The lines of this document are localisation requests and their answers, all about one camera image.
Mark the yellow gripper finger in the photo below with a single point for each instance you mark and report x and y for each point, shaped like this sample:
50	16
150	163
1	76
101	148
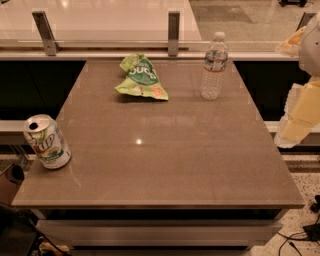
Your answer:
301	114
291	45

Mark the clear plastic water bottle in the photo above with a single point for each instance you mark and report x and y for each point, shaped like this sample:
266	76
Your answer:
215	62

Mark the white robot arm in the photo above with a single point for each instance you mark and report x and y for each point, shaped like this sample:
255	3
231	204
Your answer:
309	49

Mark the white green 7up can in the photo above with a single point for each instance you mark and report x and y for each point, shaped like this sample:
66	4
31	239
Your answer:
47	141

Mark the green chip bag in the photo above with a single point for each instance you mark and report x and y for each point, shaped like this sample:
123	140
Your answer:
141	78

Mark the grey table drawer front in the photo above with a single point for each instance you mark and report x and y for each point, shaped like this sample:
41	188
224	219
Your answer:
151	233

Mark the dark object at left floor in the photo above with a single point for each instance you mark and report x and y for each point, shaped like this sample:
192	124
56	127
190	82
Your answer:
15	174

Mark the right metal railing bracket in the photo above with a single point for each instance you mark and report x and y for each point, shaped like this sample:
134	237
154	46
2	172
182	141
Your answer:
306	17

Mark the metal railing bracket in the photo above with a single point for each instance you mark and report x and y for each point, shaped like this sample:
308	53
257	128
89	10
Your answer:
50	46
306	17
173	32

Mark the black power adapter with cable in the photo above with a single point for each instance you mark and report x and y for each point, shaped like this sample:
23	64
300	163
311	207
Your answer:
310	233

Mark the middle metal railing bracket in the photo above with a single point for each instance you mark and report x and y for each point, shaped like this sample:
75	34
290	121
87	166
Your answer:
173	32

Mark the left metal railing bracket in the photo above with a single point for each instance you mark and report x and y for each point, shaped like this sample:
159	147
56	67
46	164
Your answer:
50	46

